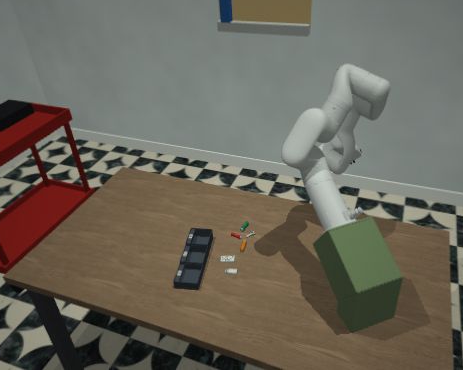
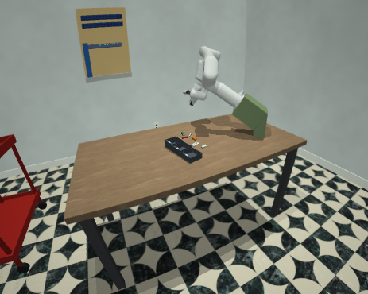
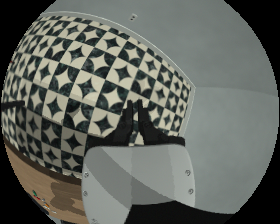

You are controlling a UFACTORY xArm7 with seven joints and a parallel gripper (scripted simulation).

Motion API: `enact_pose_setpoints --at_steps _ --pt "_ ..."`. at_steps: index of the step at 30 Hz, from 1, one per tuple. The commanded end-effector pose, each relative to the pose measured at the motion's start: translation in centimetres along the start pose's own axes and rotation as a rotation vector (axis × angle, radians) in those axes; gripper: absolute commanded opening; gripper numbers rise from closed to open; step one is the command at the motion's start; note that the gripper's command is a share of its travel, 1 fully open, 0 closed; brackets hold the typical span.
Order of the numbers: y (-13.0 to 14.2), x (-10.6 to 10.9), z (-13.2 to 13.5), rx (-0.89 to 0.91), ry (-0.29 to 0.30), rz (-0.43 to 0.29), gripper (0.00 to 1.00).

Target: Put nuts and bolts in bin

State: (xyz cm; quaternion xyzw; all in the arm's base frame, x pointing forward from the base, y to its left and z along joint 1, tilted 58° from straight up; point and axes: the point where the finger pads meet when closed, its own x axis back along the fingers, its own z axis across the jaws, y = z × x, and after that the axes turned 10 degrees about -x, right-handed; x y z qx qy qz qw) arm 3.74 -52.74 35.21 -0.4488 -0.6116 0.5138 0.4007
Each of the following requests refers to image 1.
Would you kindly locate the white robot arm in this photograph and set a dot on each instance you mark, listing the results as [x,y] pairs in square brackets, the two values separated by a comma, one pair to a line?
[354,91]

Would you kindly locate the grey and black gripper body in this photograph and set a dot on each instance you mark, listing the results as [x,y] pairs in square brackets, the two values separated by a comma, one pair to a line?
[357,153]

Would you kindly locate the white domino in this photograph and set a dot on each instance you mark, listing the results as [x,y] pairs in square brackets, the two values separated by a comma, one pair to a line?
[227,259]

